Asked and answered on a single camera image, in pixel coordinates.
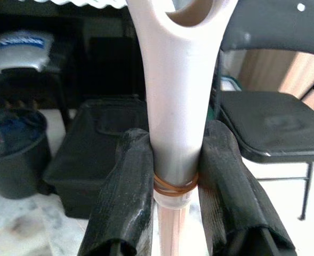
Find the white and blue bag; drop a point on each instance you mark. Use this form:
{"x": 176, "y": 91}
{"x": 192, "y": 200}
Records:
{"x": 22, "y": 50}

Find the black plastic storage box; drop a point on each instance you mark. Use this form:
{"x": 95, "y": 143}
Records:
{"x": 92, "y": 154}

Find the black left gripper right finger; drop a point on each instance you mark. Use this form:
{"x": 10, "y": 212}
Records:
{"x": 226, "y": 186}

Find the dark shelf unit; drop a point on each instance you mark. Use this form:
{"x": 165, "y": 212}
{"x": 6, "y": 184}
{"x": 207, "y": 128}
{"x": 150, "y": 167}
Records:
{"x": 58, "y": 53}

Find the black round bucket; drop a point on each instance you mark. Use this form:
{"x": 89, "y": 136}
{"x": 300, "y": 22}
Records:
{"x": 14, "y": 154}

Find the brown rubber band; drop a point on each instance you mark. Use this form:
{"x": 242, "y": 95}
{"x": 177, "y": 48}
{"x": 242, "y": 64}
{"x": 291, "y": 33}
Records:
{"x": 175, "y": 186}

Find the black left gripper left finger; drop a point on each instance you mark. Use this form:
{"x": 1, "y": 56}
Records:
{"x": 123, "y": 192}

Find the black folding chair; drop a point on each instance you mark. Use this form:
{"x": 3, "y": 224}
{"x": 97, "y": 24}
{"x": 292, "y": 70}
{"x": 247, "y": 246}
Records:
{"x": 274, "y": 106}

